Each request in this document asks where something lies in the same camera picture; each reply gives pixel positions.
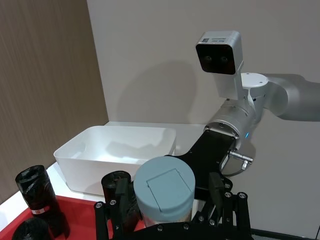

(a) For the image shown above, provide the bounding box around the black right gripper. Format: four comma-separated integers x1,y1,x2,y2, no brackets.
163,129,251,240

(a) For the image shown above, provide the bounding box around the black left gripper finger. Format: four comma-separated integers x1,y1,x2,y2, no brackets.
93,178,141,240

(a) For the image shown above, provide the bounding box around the red tray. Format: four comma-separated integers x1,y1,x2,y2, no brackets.
0,194,145,240

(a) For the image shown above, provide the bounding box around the white plastic bin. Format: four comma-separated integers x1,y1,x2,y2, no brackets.
53,125,177,197

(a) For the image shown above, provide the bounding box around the black bag roll, white label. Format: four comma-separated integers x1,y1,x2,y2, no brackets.
14,164,71,238

